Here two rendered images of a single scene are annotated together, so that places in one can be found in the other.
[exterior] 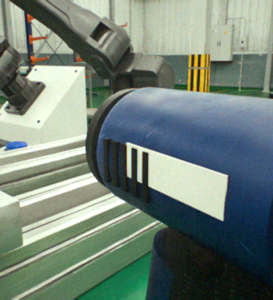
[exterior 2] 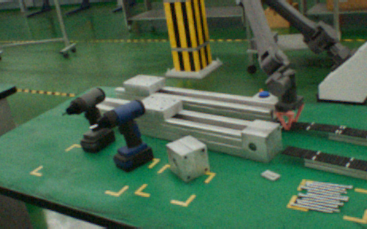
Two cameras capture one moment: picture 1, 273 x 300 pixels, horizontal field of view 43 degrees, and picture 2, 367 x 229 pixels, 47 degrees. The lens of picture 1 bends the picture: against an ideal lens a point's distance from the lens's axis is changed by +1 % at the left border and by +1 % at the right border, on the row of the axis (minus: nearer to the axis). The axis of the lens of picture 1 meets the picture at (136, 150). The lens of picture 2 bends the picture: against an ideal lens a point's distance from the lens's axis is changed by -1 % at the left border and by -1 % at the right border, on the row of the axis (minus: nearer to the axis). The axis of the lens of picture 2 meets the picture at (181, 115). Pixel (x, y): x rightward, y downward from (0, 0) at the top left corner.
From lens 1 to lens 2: 147 cm
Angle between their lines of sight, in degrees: 84
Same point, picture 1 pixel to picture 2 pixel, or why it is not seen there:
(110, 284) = not seen: hidden behind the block
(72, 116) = (348, 83)
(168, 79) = (278, 88)
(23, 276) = (166, 127)
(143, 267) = not seen: hidden behind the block
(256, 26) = not seen: outside the picture
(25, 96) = (335, 60)
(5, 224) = (161, 114)
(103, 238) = (185, 132)
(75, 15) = (260, 45)
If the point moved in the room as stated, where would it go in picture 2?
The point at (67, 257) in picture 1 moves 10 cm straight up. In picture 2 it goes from (176, 130) to (172, 105)
